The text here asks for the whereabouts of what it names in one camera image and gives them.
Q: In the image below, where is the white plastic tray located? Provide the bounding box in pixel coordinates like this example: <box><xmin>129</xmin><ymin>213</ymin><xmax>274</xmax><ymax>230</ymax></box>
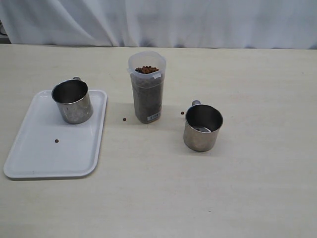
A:
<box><xmin>3</xmin><ymin>90</ymin><xmax>107</xmax><ymax>179</ymax></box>

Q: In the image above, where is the clear plastic tall container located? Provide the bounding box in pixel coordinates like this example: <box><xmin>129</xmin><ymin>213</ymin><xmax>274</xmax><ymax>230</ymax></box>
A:
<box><xmin>127</xmin><ymin>51</ymin><xmax>166</xmax><ymax>124</ymax></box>

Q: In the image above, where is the white curtain backdrop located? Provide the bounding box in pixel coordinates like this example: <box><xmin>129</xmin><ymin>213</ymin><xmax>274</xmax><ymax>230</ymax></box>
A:
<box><xmin>0</xmin><ymin>0</ymin><xmax>317</xmax><ymax>49</ymax></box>

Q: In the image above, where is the steel mug with kibble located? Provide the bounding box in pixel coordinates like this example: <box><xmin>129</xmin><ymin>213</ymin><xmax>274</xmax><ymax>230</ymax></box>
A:
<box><xmin>52</xmin><ymin>77</ymin><xmax>93</xmax><ymax>124</ymax></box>

